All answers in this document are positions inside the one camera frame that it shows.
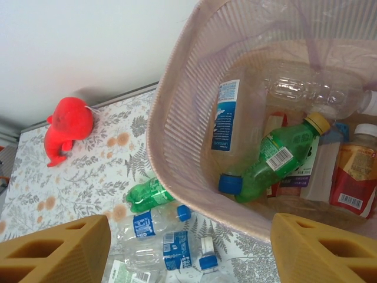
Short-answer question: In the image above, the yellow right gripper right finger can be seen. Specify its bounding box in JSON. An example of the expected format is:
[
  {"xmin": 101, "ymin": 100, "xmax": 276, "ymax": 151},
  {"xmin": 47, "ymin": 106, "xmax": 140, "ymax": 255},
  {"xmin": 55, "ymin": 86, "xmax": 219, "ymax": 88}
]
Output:
[{"xmin": 270, "ymin": 212, "xmax": 377, "ymax": 283}]

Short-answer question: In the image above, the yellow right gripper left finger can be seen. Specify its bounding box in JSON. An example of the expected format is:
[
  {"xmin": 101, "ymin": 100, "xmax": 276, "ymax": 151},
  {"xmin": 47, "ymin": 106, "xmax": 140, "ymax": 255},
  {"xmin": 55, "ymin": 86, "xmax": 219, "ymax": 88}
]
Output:
[{"xmin": 0, "ymin": 214, "xmax": 113, "ymax": 283}]

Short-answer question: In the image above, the small clear bottle blue cap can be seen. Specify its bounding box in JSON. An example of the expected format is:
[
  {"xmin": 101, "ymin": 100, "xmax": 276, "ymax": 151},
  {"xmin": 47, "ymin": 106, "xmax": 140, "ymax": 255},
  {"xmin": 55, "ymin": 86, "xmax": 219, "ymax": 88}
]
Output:
[{"xmin": 116, "ymin": 204, "xmax": 191, "ymax": 240}]

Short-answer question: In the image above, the clear bottle purple label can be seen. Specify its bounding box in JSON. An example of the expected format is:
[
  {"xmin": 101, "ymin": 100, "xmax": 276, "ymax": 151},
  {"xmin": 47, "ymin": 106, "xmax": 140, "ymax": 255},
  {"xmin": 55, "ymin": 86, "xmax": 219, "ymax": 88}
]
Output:
[{"xmin": 266, "ymin": 172, "xmax": 315, "ymax": 199}]

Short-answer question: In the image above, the green plastic bottle yellow cap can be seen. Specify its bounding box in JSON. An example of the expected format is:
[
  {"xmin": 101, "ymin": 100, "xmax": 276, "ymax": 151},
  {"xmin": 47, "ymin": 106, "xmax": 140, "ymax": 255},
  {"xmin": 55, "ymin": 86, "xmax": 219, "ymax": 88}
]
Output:
[
  {"xmin": 234, "ymin": 112, "xmax": 331, "ymax": 204},
  {"xmin": 125, "ymin": 176, "xmax": 177, "ymax": 213}
]

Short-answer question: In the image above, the clear bottle large blue label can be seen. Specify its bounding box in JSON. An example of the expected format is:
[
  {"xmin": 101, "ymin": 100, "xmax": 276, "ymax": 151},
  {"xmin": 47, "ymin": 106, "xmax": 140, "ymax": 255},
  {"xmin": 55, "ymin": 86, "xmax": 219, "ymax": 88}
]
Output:
[{"xmin": 125, "ymin": 231, "xmax": 214, "ymax": 272}]

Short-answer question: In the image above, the bottle with gold red label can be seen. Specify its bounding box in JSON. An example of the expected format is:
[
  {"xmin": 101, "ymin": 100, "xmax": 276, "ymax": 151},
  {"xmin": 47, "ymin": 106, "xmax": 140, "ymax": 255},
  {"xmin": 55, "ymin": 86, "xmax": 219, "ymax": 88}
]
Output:
[{"xmin": 329, "ymin": 123, "xmax": 377, "ymax": 219}]

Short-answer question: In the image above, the clear water bottle red label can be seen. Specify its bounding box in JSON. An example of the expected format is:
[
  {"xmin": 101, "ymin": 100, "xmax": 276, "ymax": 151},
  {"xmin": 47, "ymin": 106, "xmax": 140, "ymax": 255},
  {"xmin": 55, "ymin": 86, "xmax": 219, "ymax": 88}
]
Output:
[{"xmin": 266, "ymin": 110, "xmax": 289, "ymax": 132}]

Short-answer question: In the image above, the clear bottle pale blue label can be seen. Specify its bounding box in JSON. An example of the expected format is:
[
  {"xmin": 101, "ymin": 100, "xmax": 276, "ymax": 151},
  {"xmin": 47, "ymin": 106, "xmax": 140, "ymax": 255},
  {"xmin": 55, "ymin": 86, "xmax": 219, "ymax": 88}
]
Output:
[{"xmin": 210, "ymin": 78, "xmax": 266, "ymax": 195}]

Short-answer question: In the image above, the clear crushed plastic bottle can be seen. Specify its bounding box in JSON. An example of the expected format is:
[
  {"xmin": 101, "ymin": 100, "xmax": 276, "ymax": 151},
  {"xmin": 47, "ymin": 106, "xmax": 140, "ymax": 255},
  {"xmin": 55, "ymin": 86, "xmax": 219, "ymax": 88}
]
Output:
[{"xmin": 262, "ymin": 69, "xmax": 377, "ymax": 119}]

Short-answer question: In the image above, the beige plastic waste bin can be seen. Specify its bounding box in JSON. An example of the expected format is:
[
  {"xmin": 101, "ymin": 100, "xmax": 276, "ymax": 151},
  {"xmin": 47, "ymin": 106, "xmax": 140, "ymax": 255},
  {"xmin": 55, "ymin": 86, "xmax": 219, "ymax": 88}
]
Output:
[{"xmin": 145, "ymin": 0, "xmax": 377, "ymax": 245}]

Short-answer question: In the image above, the floral tablecloth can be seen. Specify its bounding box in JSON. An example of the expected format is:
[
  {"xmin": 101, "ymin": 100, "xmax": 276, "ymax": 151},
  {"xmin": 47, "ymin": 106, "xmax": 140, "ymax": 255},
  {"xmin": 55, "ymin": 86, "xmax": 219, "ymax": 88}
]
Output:
[{"xmin": 0, "ymin": 87, "xmax": 283, "ymax": 283}]

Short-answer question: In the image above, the red plush toy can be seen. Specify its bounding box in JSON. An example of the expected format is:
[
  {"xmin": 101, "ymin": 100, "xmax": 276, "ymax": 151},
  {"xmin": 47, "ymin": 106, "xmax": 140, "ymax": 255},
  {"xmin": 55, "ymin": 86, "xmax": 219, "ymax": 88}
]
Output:
[{"xmin": 44, "ymin": 96, "xmax": 95, "ymax": 168}]

